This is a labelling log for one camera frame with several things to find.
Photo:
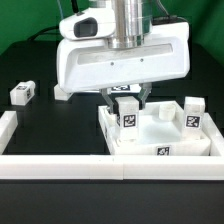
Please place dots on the white marker base plate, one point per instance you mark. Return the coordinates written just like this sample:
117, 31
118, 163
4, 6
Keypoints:
134, 88

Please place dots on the white U-shaped obstacle fence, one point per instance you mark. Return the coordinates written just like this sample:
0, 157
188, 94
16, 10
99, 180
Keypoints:
92, 167

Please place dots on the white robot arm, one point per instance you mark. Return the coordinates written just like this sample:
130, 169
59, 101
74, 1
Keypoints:
126, 8

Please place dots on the white square table top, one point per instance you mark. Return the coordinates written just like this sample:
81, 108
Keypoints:
159, 133

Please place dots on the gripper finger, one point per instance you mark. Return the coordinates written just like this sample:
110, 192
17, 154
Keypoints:
144, 93
106, 94

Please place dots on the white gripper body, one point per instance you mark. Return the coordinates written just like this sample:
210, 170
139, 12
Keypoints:
99, 50

